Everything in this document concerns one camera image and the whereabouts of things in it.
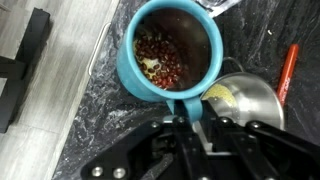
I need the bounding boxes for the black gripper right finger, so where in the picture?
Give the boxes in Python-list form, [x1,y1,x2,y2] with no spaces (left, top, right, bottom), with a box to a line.
[199,100,320,180]

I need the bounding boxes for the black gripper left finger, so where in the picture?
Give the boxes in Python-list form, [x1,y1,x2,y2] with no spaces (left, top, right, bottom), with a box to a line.
[79,99,214,180]

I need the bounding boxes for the blue ceramic cup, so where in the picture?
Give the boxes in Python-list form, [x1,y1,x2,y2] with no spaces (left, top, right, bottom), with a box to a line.
[115,0,225,124]

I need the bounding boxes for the small steel bowl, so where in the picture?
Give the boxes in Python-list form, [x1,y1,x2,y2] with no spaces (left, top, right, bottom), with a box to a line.
[199,57,286,132]

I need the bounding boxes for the yellow grains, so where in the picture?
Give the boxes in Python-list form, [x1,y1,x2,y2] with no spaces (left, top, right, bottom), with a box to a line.
[202,83,238,108]

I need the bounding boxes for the red beans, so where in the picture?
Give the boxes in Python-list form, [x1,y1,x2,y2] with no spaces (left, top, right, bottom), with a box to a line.
[134,31,184,89]

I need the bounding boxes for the steel drawer handle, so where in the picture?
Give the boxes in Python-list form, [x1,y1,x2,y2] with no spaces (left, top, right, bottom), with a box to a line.
[86,22,113,78]

